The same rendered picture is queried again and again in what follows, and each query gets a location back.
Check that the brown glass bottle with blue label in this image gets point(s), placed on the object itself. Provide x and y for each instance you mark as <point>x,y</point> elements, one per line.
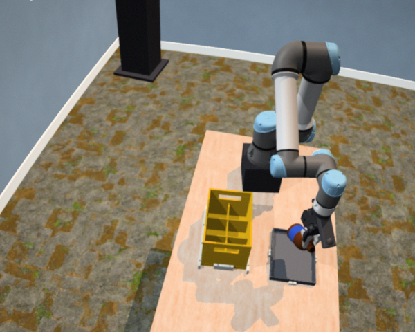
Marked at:
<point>294,234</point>

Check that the yellow divided crate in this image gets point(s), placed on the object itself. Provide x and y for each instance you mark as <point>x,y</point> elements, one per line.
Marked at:
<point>219,219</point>

